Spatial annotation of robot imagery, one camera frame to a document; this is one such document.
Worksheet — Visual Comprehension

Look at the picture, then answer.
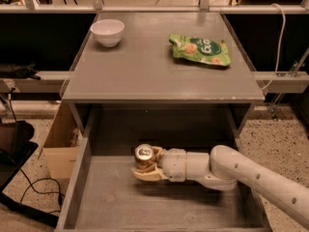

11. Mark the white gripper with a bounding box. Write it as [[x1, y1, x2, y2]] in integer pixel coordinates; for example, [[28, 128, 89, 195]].
[[132, 146, 186, 182]]

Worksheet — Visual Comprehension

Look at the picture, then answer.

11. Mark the orange LaCroix soda can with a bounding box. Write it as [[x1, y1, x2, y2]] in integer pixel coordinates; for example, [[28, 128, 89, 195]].
[[134, 144, 156, 172]]

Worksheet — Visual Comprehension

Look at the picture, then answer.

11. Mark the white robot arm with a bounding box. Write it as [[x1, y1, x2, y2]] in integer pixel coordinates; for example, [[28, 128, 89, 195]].
[[133, 144, 309, 228]]

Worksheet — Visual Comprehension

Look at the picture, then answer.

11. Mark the open grey top drawer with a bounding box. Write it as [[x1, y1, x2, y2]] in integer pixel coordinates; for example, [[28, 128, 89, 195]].
[[54, 107, 273, 232]]

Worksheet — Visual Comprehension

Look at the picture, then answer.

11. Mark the grey cabinet with top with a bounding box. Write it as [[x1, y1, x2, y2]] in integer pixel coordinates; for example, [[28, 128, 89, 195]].
[[63, 12, 264, 138]]

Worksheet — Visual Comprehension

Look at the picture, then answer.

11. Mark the cardboard box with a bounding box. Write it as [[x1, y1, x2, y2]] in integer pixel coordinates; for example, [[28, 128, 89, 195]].
[[42, 102, 79, 179]]

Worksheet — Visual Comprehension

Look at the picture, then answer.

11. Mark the green snack bag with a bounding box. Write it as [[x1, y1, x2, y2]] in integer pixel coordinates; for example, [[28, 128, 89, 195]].
[[169, 34, 231, 67]]

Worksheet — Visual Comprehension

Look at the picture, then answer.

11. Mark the white ceramic bowl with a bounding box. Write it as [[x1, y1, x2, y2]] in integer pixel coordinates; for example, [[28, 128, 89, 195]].
[[90, 19, 125, 47]]

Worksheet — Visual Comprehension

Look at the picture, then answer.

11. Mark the black equipment base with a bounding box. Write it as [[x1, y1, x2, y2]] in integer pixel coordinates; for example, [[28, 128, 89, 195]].
[[0, 121, 58, 228]]

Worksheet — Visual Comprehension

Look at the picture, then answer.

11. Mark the black floor cable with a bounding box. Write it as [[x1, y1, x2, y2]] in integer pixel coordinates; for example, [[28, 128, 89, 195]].
[[0, 147, 66, 211]]

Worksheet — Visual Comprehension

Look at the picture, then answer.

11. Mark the white hanging cable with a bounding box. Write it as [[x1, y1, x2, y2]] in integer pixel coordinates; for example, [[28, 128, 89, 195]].
[[260, 2, 288, 92]]

